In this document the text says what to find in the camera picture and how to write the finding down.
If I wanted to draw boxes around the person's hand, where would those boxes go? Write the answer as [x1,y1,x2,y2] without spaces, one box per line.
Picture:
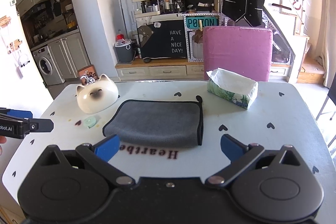
[0,136,7,155]

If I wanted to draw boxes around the washing machine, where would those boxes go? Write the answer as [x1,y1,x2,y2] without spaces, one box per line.
[33,46,65,86]

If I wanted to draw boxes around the cat face ceramic bowl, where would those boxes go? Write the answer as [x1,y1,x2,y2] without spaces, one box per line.
[76,74,119,114]

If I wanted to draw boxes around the green floral tissue box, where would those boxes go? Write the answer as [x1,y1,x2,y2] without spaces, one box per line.
[206,68,259,110]

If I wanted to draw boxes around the folded grey towel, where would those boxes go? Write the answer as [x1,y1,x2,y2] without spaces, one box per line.
[102,95,203,148]

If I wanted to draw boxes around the orange framed picture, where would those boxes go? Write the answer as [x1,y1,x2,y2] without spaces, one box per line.
[77,64,98,80]

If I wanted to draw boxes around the pink chair back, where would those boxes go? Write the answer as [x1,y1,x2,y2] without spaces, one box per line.
[203,26,273,82]

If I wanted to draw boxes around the grey trash bin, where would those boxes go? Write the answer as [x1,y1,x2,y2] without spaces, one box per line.
[114,34,135,63]

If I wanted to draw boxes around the low wooden drawer bench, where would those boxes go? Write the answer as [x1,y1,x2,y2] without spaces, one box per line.
[115,59,205,81]

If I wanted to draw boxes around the black cabinet with white text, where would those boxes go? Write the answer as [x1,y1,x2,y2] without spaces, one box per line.
[137,20,187,59]

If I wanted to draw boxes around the teal potion sign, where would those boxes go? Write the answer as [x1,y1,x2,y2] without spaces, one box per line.
[186,16,219,30]

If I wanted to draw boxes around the cream tiered storage rack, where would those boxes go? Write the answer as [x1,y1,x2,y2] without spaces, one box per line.
[131,0,161,18]

